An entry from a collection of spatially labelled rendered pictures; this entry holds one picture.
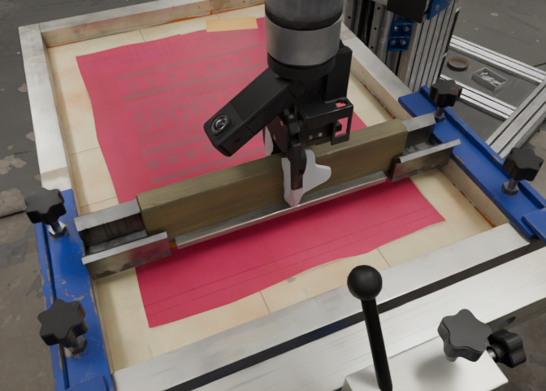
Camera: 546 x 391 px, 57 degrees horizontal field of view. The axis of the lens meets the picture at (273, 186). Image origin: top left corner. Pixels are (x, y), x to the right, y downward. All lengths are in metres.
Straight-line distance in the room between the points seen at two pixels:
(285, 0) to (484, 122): 1.75
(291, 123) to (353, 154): 0.14
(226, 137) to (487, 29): 2.78
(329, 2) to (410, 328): 0.32
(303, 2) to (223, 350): 0.35
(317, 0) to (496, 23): 2.86
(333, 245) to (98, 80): 0.54
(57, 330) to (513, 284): 0.45
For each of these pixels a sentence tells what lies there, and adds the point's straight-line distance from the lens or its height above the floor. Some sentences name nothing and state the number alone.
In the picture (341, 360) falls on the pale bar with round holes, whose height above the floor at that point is 1.04.
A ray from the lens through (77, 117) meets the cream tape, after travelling 0.91.
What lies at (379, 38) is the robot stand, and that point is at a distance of 1.52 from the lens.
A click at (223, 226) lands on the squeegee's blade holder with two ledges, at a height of 0.99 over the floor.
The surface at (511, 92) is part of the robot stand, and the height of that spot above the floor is 0.21.
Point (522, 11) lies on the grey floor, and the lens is 3.50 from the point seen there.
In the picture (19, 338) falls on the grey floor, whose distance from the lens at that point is 1.84.
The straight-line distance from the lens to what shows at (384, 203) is 0.73.
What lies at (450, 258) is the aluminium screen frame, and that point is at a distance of 0.65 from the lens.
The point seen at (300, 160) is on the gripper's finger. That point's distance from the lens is 0.56.
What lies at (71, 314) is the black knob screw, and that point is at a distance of 0.53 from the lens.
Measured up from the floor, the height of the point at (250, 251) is 0.95.
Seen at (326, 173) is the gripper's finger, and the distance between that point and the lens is 0.62.
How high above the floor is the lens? 1.49
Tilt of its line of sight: 47 degrees down
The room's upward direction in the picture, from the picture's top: straight up
